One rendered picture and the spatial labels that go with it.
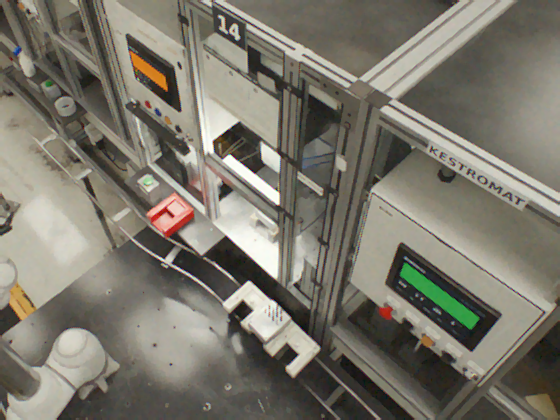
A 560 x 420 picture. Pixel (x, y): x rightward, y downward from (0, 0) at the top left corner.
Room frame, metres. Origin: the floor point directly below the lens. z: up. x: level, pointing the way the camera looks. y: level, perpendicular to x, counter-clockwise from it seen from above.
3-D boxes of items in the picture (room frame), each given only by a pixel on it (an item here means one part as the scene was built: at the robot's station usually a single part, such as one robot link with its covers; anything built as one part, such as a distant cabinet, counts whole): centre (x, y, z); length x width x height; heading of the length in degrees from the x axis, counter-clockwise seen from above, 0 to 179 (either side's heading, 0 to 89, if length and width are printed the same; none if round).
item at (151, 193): (1.43, 0.29, 0.97); 0.08 x 0.08 x 0.12; 37
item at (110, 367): (0.79, 0.58, 0.71); 0.22 x 0.18 x 0.06; 37
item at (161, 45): (1.51, 0.09, 1.60); 0.42 x 0.29 x 0.46; 37
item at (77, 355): (0.79, 0.60, 0.85); 0.18 x 0.16 x 0.22; 142
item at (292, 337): (0.81, -0.13, 0.84); 0.36 x 0.14 x 0.10; 37
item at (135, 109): (1.43, 0.20, 1.37); 0.36 x 0.04 x 0.04; 37
